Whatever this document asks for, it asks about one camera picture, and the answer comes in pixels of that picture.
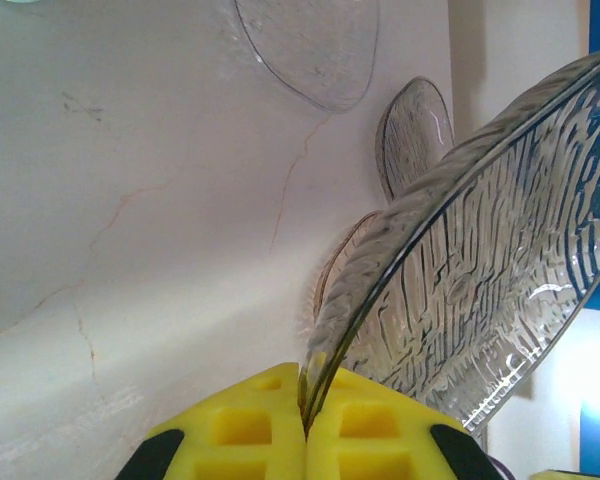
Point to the pinkish brown glass plate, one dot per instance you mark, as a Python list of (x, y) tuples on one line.
[(332, 250)]

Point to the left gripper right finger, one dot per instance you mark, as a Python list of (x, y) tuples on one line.
[(370, 440)]

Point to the clear glass plate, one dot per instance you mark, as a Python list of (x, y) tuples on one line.
[(410, 145), (480, 275)]

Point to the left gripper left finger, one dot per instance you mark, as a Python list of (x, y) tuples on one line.
[(240, 440)]

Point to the smoky brown glass plate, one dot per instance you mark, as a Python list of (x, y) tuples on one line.
[(310, 50)]

